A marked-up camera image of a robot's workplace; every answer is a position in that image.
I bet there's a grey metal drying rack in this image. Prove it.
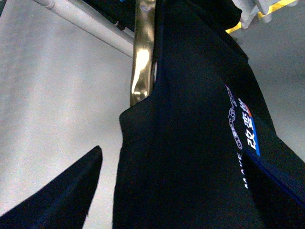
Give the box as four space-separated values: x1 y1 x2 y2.
36 0 299 58

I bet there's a gold metal clothes hanger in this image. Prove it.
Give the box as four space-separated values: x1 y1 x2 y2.
130 0 156 106

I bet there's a black printed t-shirt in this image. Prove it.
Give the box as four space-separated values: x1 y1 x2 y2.
0 0 305 229

